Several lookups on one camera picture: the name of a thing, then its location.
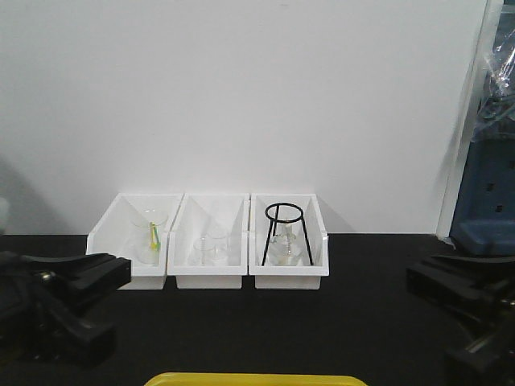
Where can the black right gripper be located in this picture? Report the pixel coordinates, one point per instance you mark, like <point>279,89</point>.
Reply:
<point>475,287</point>

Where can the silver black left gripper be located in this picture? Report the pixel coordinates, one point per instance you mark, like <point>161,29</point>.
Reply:
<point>35,294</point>

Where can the yellow plastic tray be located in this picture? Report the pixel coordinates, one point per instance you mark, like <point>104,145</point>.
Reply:
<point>209,378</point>

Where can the blue grey drying pegboard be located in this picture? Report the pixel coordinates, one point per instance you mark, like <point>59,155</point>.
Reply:
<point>483,222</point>

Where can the left white storage bin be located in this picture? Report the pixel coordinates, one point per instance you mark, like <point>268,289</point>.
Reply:
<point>112,234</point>

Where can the white storage bin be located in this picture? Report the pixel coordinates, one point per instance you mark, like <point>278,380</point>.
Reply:
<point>197,214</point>
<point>112,234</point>
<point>303,277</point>

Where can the glass beaker with green stick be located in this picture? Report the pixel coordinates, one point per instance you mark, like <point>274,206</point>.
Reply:
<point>145,239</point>

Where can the middle white storage bin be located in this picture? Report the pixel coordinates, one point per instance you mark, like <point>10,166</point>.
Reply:
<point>197,214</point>

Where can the small glass beakers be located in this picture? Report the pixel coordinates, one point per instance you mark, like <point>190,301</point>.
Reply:
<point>211,248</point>

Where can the right white storage bin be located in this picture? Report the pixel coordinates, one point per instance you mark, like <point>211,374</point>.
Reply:
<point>303,277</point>

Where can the glass flask in bin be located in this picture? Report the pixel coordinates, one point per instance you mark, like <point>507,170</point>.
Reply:
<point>284,250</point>

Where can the plastic bag of black parts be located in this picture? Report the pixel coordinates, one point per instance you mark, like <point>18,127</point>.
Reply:
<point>495,117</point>

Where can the black wire tripod stand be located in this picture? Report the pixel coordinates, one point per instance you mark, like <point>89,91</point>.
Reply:
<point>285,213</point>

